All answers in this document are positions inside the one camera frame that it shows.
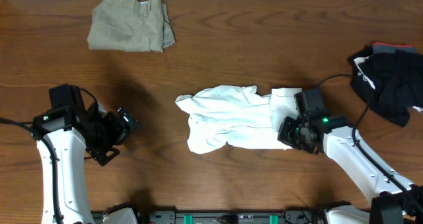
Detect white t-shirt black print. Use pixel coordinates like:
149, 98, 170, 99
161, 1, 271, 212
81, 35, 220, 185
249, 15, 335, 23
175, 85, 302, 154

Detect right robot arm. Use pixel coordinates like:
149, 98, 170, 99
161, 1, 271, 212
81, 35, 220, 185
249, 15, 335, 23
278, 89, 422, 223

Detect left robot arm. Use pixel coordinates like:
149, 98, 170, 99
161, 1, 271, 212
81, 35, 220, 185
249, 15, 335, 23
31, 84, 138, 224

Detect black garment red trim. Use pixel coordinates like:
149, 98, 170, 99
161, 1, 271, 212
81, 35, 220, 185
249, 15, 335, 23
348, 42, 422, 127

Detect folded khaki shorts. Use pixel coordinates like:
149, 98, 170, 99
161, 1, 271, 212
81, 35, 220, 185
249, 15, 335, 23
87, 0, 176, 52

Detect right black cable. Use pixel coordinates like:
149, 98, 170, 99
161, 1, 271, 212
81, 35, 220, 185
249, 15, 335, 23
315, 73, 423, 211

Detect black cable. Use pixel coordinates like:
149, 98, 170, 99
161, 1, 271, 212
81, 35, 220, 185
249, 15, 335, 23
0, 87, 100, 224
315, 73, 423, 211

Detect left black cable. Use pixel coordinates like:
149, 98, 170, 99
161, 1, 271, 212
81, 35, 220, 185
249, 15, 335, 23
0, 87, 100, 224

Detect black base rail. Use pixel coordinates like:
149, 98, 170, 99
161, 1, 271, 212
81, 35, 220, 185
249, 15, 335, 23
91, 209, 328, 224

